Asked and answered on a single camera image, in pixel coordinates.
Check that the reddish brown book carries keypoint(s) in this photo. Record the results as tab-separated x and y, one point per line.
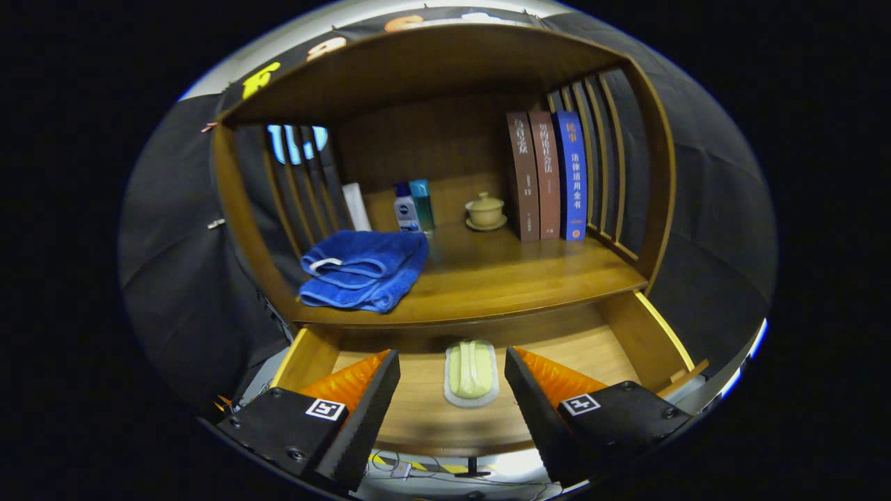
545	181

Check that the blue and white bottle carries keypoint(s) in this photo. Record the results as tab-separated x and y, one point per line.
406	212

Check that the teal bottle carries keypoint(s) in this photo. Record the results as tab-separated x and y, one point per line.
422	202

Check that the black backdrop cloth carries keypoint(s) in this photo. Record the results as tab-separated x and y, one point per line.
710	209

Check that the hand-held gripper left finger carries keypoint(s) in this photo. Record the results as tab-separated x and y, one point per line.
362	424

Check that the green soap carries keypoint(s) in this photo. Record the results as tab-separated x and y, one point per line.
471	372

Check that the beige lidded teacup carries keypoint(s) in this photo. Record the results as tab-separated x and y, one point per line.
485	211

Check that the wooden countertop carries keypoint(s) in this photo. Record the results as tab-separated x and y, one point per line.
501	271

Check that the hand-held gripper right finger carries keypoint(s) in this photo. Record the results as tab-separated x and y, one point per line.
539	417

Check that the wooden drawer with black knob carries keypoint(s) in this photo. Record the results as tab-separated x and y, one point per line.
418	410

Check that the yellow black floor tape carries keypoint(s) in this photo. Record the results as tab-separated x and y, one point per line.
452	468

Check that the dark brown book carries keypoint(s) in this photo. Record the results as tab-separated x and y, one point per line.
523	181

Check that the wooden cabinet with hutch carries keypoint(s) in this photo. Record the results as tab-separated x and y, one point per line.
431	69

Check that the blue book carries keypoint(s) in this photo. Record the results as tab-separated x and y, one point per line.
572	181

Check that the folded blue towel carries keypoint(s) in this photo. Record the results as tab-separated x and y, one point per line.
369	268

